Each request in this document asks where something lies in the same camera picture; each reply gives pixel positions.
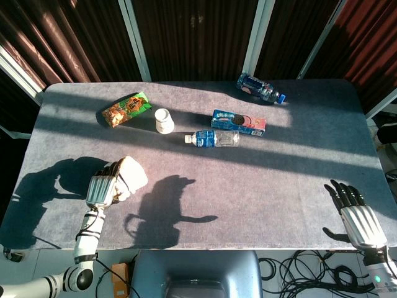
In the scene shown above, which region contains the small brown cardboard box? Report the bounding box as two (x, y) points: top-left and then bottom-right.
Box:
(110, 263), (132, 296)

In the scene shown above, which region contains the yellow striped plush toy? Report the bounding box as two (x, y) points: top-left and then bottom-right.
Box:
(111, 156), (149, 203)

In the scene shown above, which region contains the clear water bottle blue label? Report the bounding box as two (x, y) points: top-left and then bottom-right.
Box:
(184, 129), (241, 148)

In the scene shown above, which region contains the dark blue drink bottle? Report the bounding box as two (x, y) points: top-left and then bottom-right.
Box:
(236, 72), (287, 105)

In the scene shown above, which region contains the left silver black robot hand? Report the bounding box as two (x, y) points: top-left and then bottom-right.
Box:
(85, 160), (125, 211)

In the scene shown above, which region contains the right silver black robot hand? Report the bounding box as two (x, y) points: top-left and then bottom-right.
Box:
(322, 179), (389, 250)

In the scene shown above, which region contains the green orange snack bag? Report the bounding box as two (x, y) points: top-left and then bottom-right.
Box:
(101, 91), (153, 129)

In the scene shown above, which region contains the thin black floor cable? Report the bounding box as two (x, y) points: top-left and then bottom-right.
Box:
(94, 258), (141, 298)

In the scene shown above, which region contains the blue pink cookie box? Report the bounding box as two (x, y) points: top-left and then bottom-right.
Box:
(210, 109), (267, 137)

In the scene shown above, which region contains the grey blue table cloth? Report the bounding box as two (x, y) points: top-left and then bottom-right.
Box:
(0, 79), (397, 251)

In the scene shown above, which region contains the white paper cup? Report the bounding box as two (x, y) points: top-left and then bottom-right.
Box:
(154, 107), (176, 135)

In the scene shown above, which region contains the white window frame post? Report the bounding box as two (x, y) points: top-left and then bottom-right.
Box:
(365, 89), (397, 120)
(242, 0), (275, 77)
(117, 0), (152, 83)
(297, 0), (347, 80)
(0, 45), (43, 97)

